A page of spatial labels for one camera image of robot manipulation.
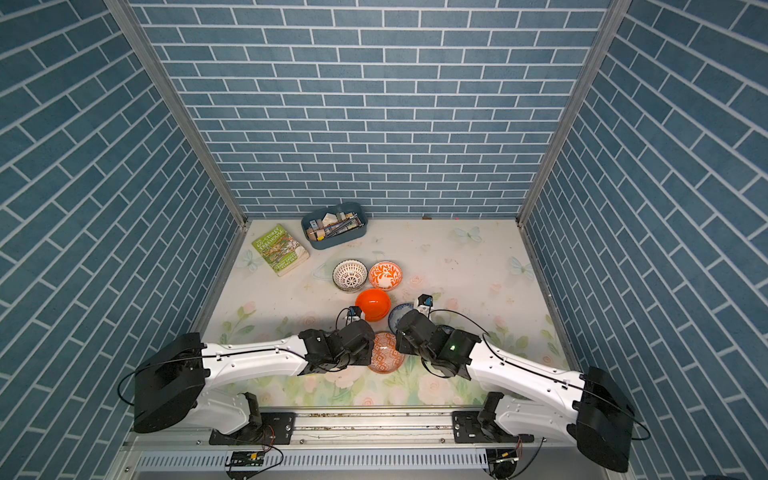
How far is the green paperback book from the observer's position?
1066 mm

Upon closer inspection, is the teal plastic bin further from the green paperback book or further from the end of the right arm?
the end of the right arm

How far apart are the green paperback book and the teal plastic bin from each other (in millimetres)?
61

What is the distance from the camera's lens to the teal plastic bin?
44.9 inches
